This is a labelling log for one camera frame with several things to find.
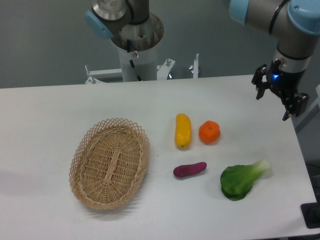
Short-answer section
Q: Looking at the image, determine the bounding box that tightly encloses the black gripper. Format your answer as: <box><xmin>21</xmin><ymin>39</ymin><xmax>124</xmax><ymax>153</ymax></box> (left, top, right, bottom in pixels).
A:
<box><xmin>251</xmin><ymin>60</ymin><xmax>309</xmax><ymax>121</ymax></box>

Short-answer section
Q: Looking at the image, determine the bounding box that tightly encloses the purple sweet potato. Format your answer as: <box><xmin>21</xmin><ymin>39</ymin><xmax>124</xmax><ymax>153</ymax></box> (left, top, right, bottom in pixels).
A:
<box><xmin>173</xmin><ymin>162</ymin><xmax>207</xmax><ymax>178</ymax></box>

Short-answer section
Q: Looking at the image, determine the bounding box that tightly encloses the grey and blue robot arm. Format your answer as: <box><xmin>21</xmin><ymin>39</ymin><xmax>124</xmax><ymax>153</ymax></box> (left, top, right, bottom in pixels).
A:
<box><xmin>84</xmin><ymin>0</ymin><xmax>320</xmax><ymax>120</ymax></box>

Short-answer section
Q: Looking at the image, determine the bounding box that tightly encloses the orange tangerine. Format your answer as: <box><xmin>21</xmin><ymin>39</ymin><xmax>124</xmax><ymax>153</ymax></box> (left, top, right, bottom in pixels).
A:
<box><xmin>198</xmin><ymin>120</ymin><xmax>221</xmax><ymax>144</ymax></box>

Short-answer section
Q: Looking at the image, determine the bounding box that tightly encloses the green bok choy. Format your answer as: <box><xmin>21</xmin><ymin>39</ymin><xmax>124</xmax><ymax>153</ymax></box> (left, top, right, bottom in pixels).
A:
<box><xmin>220</xmin><ymin>159</ymin><xmax>272</xmax><ymax>201</ymax></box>

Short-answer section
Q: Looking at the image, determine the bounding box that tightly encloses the yellow mango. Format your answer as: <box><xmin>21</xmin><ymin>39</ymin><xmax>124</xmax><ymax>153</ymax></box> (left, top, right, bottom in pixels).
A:
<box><xmin>174</xmin><ymin>113</ymin><xmax>192</xmax><ymax>149</ymax></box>

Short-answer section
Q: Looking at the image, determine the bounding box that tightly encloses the black box at table edge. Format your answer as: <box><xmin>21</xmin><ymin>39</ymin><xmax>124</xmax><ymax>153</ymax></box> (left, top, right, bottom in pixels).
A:
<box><xmin>300</xmin><ymin>202</ymin><xmax>320</xmax><ymax>229</ymax></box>

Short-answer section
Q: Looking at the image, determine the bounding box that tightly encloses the woven wicker basket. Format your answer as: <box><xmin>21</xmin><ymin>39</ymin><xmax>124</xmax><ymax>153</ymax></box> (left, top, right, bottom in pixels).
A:
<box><xmin>69</xmin><ymin>118</ymin><xmax>150</xmax><ymax>211</ymax></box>

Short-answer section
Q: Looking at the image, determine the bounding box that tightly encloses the white metal base frame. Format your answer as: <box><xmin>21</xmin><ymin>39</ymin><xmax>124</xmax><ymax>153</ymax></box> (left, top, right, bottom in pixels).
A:
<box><xmin>84</xmin><ymin>53</ymin><xmax>202</xmax><ymax>84</ymax></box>

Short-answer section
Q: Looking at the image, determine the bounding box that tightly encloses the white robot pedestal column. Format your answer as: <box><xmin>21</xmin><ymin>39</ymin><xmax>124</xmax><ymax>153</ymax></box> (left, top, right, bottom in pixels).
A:
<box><xmin>117</xmin><ymin>47</ymin><xmax>158</xmax><ymax>82</ymax></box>

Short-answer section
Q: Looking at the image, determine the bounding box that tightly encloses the black cable on pedestal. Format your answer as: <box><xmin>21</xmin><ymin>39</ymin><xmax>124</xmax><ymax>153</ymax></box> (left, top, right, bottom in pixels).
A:
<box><xmin>126</xmin><ymin>39</ymin><xmax>143</xmax><ymax>82</ymax></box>

